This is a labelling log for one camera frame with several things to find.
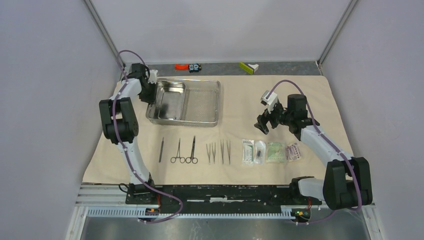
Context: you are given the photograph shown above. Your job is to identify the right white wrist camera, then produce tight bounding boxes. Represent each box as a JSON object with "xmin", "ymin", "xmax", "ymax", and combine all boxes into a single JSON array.
[{"xmin": 260, "ymin": 90, "xmax": 278, "ymax": 113}]

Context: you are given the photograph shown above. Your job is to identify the orange red tape roll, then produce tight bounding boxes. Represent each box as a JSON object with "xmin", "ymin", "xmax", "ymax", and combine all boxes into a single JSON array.
[{"xmin": 174, "ymin": 64, "xmax": 189, "ymax": 71}]

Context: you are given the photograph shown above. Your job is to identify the right aluminium corner post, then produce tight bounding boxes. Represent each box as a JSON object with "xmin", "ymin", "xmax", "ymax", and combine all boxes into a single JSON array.
[{"xmin": 316, "ymin": 0, "xmax": 360, "ymax": 69}]

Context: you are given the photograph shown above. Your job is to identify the long steel tweezers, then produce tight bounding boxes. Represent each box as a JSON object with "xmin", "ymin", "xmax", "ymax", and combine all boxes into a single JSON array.
[{"xmin": 220, "ymin": 139, "xmax": 231, "ymax": 165}]

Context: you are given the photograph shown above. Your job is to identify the aluminium corner post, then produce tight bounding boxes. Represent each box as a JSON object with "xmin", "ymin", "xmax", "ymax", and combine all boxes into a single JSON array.
[
  {"xmin": 316, "ymin": 0, "xmax": 360, "ymax": 69},
  {"xmin": 82, "ymin": 0, "xmax": 125, "ymax": 66}
]

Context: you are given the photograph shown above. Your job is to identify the wire mesh steel basket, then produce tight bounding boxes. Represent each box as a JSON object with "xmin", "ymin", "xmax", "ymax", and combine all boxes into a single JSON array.
[{"xmin": 145, "ymin": 78, "xmax": 221, "ymax": 128}]

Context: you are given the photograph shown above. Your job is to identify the white slotted cable duct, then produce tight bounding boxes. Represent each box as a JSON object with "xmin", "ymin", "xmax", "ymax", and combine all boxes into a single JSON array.
[{"xmin": 86, "ymin": 206, "xmax": 308, "ymax": 220}]

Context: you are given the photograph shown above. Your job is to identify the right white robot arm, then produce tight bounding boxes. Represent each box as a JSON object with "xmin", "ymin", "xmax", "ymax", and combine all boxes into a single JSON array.
[{"xmin": 254, "ymin": 90, "xmax": 373, "ymax": 210}]

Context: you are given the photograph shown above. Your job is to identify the clear plastic bag item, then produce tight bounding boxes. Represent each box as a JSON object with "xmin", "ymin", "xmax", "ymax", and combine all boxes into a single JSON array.
[{"xmin": 253, "ymin": 140, "xmax": 267, "ymax": 165}]

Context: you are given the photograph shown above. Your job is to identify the left aluminium corner post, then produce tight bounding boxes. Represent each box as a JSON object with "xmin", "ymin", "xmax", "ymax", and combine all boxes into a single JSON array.
[{"xmin": 82, "ymin": 0, "xmax": 125, "ymax": 66}]

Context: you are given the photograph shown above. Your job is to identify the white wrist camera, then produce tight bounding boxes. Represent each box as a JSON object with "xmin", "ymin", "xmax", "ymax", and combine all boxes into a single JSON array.
[
  {"xmin": 147, "ymin": 69, "xmax": 159, "ymax": 84},
  {"xmin": 260, "ymin": 90, "xmax": 278, "ymax": 113}
]

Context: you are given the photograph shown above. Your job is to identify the green white brush tool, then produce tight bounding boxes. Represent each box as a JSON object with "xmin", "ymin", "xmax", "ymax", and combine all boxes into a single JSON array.
[{"xmin": 238, "ymin": 62, "xmax": 259, "ymax": 75}]

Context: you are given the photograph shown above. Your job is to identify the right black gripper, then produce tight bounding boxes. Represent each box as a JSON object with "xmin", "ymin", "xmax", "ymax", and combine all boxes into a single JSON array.
[{"xmin": 254, "ymin": 100, "xmax": 293, "ymax": 135}]

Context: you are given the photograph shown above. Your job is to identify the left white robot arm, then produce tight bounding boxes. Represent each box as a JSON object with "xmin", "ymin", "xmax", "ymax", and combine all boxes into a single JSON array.
[{"xmin": 99, "ymin": 63, "xmax": 158, "ymax": 204}]

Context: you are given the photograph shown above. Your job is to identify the white pouch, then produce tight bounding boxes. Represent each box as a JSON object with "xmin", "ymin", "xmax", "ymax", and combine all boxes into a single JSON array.
[{"xmin": 242, "ymin": 139, "xmax": 255, "ymax": 166}]

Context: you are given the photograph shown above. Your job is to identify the beige cloth wrap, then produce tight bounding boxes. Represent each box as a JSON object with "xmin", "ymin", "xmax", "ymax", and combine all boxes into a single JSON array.
[{"xmin": 82, "ymin": 75, "xmax": 355, "ymax": 186}]

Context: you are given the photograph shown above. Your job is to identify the steel surgical scissors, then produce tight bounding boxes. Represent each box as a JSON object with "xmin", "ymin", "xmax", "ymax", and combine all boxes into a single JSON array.
[{"xmin": 184, "ymin": 136, "xmax": 199, "ymax": 164}]

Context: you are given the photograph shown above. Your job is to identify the small black blue toy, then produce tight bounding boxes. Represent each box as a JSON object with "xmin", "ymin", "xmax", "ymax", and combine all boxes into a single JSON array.
[{"xmin": 188, "ymin": 63, "xmax": 202, "ymax": 73}]

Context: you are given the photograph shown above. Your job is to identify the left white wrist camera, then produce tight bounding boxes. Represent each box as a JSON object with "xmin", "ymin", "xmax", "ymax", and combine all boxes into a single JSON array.
[{"xmin": 147, "ymin": 69, "xmax": 159, "ymax": 84}]

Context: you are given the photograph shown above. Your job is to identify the stainless steel tray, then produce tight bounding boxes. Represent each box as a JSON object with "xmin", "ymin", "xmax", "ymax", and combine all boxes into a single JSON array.
[{"xmin": 146, "ymin": 81, "xmax": 186, "ymax": 121}]

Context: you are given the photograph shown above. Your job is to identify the steel surgical forceps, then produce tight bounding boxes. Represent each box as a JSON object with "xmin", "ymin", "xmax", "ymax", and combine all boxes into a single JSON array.
[{"xmin": 206, "ymin": 142, "xmax": 217, "ymax": 165}]

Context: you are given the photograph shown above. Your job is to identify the dark packet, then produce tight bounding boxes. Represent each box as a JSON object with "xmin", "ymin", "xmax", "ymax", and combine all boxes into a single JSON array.
[{"xmin": 285, "ymin": 142, "xmax": 302, "ymax": 163}]

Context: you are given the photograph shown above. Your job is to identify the green printed gauze packet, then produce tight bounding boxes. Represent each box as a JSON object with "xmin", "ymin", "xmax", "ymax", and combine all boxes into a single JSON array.
[{"xmin": 266, "ymin": 142, "xmax": 287, "ymax": 163}]

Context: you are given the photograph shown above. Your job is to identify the steel hemostat clamp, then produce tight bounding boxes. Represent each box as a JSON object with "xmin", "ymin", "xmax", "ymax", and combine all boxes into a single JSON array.
[{"xmin": 170, "ymin": 139, "xmax": 186, "ymax": 164}]

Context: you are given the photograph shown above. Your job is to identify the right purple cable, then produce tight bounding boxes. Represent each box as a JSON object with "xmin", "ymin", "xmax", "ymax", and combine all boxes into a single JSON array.
[{"xmin": 268, "ymin": 79, "xmax": 364, "ymax": 226}]

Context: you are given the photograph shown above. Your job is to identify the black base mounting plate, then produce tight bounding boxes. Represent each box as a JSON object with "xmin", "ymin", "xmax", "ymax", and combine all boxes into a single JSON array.
[{"xmin": 125, "ymin": 184, "xmax": 322, "ymax": 215}]

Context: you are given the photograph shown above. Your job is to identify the steel scalpel handle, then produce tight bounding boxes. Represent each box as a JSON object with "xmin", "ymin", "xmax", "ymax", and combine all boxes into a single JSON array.
[{"xmin": 158, "ymin": 137, "xmax": 165, "ymax": 163}]

